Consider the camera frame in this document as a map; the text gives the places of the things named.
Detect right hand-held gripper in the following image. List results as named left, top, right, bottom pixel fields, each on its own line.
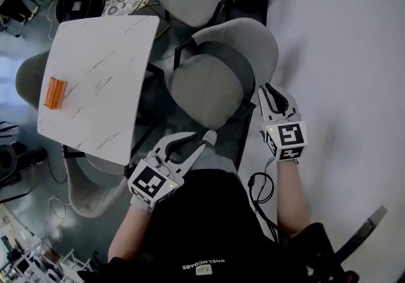
left=258, top=84, right=308, bottom=162

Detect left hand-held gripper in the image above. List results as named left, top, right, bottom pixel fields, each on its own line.
left=127, top=131, right=207, bottom=210

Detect person's left forearm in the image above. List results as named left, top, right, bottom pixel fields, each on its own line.
left=107, top=202, right=153, bottom=263

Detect person's right forearm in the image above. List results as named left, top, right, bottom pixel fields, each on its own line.
left=275, top=158, right=313, bottom=238

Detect white marble table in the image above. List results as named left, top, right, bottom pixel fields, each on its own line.
left=37, top=15, right=165, bottom=179

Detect person's white shoe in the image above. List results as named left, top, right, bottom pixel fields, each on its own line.
left=202, top=129, right=218, bottom=148

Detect person's blue jeans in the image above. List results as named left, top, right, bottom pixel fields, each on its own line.
left=189, top=148, right=241, bottom=181

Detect person's black shirt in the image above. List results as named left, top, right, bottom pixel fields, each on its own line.
left=77, top=169, right=360, bottom=283

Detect orange box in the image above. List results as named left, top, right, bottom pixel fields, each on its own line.
left=43, top=77, right=68, bottom=110

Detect black floor equipment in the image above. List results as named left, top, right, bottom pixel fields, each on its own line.
left=0, top=144, right=48, bottom=187

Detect white storage shelf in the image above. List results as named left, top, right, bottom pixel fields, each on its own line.
left=0, top=205, right=92, bottom=283

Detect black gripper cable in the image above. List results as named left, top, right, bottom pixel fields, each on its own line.
left=248, top=158, right=285, bottom=244

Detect white floor cable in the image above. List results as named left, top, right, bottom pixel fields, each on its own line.
left=47, top=195, right=72, bottom=220

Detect thin white cable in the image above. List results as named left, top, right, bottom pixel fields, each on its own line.
left=47, top=0, right=69, bottom=42

